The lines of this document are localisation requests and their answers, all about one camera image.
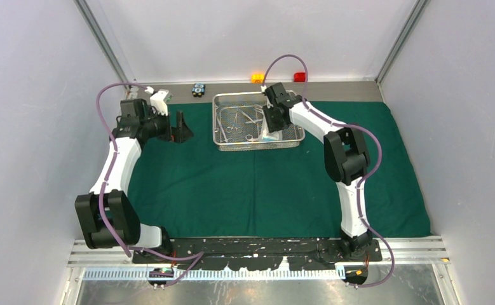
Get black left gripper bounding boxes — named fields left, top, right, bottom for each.
left=141, top=107, right=193, bottom=144

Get blue owl toy block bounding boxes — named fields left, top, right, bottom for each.
left=192, top=83, right=206, bottom=97

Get steel surgical forceps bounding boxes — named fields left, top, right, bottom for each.
left=219, top=111, right=240, bottom=141

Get green surgical drape cloth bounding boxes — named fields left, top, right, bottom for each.
left=128, top=102, right=431, bottom=238

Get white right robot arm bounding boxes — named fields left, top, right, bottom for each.
left=261, top=83, right=374, bottom=261

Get yellow toy block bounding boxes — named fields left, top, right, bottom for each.
left=250, top=73, right=266, bottom=83

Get red toy block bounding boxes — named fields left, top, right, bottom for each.
left=293, top=72, right=308, bottom=83

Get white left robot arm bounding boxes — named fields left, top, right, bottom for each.
left=74, top=98, right=194, bottom=263

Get white sterile packet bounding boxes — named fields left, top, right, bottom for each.
left=260, top=129, right=283, bottom=142

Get metal mesh instrument tray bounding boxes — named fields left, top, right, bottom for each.
left=212, top=92, right=305, bottom=152

